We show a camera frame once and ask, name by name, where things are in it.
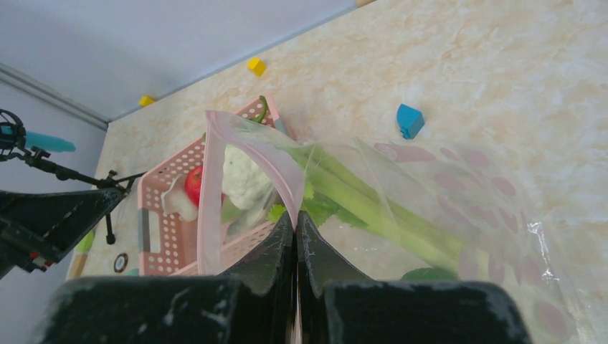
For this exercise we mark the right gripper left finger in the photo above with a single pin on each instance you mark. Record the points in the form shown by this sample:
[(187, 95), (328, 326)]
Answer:
[(261, 309)]

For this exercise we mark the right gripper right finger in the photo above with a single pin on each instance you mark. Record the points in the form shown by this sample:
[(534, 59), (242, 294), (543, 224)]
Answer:
[(321, 271)]

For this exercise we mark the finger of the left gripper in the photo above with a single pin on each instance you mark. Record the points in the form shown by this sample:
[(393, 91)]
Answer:
[(41, 229)]

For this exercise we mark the green celery stalk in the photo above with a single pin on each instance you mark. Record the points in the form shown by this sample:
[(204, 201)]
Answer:
[(333, 190)]

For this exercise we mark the clear pink zip bag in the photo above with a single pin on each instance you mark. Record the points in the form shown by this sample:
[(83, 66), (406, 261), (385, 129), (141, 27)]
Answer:
[(553, 269)]

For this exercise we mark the green bell pepper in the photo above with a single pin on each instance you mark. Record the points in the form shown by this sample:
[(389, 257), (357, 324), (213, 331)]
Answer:
[(429, 274)]

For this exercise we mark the green and wood stick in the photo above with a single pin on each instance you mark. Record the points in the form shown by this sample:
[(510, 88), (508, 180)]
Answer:
[(80, 255)]

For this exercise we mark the small round badge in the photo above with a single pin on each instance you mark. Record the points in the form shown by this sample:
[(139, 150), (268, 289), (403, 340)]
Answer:
[(120, 263)]

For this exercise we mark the teal silicone tool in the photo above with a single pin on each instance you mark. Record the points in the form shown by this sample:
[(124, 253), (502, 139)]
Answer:
[(133, 272)]

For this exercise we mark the pink plastic basket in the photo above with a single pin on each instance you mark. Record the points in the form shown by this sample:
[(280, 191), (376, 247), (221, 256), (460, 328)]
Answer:
[(168, 246)]

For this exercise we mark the white cauliflower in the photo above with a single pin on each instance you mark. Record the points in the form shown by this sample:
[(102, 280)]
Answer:
[(244, 182)]

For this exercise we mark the grey toy fish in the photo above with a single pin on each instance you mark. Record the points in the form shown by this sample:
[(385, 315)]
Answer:
[(176, 201)]

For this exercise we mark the blue toy block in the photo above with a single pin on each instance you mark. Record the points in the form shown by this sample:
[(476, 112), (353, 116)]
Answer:
[(409, 120)]

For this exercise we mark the yellow cube near basket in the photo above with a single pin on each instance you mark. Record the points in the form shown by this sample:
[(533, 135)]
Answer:
[(256, 66)]

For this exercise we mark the wooden cork cylinder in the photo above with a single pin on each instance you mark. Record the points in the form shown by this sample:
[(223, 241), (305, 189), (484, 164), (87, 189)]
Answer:
[(360, 3)]

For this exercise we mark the yellow cube at wall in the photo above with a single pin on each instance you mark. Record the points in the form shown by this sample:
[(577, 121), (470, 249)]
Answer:
[(145, 101)]

